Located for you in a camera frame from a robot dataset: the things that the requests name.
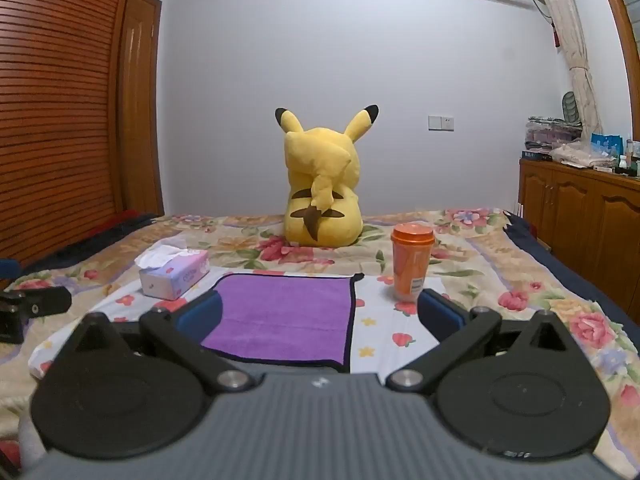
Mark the wooden cabinet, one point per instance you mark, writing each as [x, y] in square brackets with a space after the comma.
[580, 220]

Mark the beige crumpled cloth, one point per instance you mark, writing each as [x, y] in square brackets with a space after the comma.
[580, 154]

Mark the white fruit print cloth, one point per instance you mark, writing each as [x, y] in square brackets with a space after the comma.
[372, 322]

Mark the yellow plush toy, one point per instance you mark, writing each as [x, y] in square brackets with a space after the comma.
[322, 180]

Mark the beige curtain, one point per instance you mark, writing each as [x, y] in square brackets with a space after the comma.
[575, 50]

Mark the wooden door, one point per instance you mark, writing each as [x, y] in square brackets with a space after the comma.
[142, 110]

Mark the pink and white tissue box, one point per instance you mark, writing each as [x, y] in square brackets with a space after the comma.
[172, 275]

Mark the blue box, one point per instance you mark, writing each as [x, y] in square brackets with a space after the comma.
[606, 144]

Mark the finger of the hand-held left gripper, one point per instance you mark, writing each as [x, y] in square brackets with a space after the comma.
[40, 305]

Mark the wooden louvred wardrobe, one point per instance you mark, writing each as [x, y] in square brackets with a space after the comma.
[55, 110]

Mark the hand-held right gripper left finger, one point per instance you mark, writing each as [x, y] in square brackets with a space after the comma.
[202, 316]

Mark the wooden window frame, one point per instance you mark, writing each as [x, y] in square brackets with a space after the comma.
[622, 5]

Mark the white wall switch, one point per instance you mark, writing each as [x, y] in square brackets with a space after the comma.
[441, 123]

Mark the small white bottle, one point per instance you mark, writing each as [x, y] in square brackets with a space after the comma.
[623, 162]

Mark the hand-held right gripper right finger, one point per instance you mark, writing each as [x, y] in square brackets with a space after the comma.
[441, 314]

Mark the stack of folded cloths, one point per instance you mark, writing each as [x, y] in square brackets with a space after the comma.
[547, 137]

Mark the purple towel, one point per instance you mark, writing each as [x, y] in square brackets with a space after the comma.
[280, 310]

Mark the orange lidded cup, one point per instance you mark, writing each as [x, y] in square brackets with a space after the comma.
[411, 265]

